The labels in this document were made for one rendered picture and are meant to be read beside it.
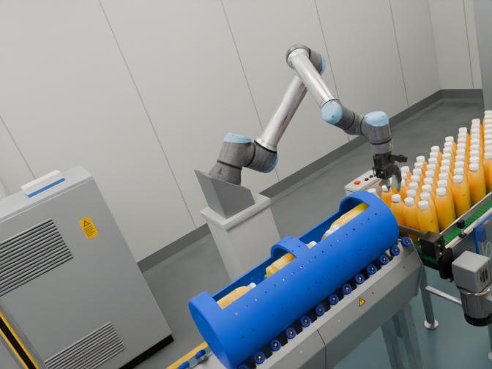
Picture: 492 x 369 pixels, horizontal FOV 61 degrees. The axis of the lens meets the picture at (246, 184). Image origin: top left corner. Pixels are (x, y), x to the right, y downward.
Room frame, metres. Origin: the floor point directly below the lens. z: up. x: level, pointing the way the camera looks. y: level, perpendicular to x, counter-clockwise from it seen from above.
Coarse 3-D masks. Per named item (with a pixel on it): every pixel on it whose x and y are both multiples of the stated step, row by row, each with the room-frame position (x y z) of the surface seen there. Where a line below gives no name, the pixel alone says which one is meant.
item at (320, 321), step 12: (408, 252) 1.53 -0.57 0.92; (396, 264) 1.48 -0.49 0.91; (372, 276) 1.44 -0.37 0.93; (360, 288) 1.40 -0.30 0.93; (348, 300) 1.36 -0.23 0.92; (336, 312) 1.33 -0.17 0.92; (312, 324) 1.29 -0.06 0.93; (300, 336) 1.26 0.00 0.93; (288, 348) 1.23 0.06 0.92; (264, 360) 1.20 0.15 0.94; (276, 360) 1.20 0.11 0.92
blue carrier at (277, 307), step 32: (320, 224) 1.65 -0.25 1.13; (352, 224) 1.45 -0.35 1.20; (384, 224) 1.46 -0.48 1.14; (320, 256) 1.34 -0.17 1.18; (352, 256) 1.37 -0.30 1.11; (224, 288) 1.42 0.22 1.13; (256, 288) 1.25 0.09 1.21; (288, 288) 1.25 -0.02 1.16; (320, 288) 1.29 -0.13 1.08; (224, 320) 1.16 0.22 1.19; (256, 320) 1.18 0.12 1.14; (288, 320) 1.23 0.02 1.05; (224, 352) 1.12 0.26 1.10
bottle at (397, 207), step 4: (400, 200) 1.69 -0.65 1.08; (392, 204) 1.70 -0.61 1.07; (396, 204) 1.69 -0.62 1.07; (400, 204) 1.68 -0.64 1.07; (404, 204) 1.69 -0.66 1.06; (392, 208) 1.69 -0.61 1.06; (396, 208) 1.68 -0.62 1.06; (400, 208) 1.67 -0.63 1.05; (392, 212) 1.69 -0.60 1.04; (396, 212) 1.68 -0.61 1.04; (400, 212) 1.67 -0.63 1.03; (396, 216) 1.68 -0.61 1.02; (400, 216) 1.67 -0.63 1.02; (396, 220) 1.68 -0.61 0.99; (400, 220) 1.67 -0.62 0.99; (404, 220) 1.67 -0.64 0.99; (400, 224) 1.67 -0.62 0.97; (404, 224) 1.67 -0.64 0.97; (400, 232) 1.68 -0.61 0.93; (404, 232) 1.67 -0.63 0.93
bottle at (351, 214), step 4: (360, 204) 1.59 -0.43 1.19; (364, 204) 1.58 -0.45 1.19; (356, 208) 1.57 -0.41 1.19; (360, 208) 1.56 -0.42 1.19; (364, 208) 1.56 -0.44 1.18; (348, 212) 1.56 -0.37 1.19; (352, 212) 1.55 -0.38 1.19; (356, 212) 1.54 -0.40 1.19; (360, 212) 1.54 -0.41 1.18; (344, 216) 1.54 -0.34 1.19; (348, 216) 1.53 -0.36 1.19; (352, 216) 1.53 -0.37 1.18; (340, 220) 1.53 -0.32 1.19; (344, 220) 1.52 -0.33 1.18; (348, 220) 1.52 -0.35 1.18; (336, 224) 1.53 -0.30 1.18; (340, 224) 1.52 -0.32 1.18
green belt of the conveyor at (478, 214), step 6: (486, 204) 1.70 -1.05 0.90; (480, 210) 1.67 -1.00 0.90; (486, 210) 1.65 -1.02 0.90; (474, 216) 1.64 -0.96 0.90; (480, 216) 1.63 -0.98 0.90; (468, 222) 1.61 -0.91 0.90; (456, 228) 1.60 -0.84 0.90; (450, 234) 1.57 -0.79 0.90; (456, 234) 1.56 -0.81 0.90; (450, 240) 1.53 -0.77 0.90; (420, 252) 1.55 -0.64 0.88; (426, 258) 1.52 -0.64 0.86; (432, 258) 1.49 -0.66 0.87
